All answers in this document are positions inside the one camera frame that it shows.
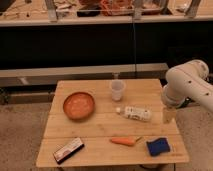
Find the black and white box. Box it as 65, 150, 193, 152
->
53, 137, 84, 164

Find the grey metal shelf rail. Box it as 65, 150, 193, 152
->
0, 63, 169, 87

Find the wooden table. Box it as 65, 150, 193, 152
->
36, 79, 189, 168

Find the white plastic bottle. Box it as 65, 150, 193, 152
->
116, 106, 152, 122

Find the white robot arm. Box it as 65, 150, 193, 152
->
161, 60, 213, 124

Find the orange bowl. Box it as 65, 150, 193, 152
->
63, 92, 95, 120

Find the clear plastic cup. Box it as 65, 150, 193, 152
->
109, 79, 126, 101

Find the blue sponge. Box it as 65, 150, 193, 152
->
147, 138, 170, 157

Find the orange carrot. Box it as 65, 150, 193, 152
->
110, 137, 140, 146

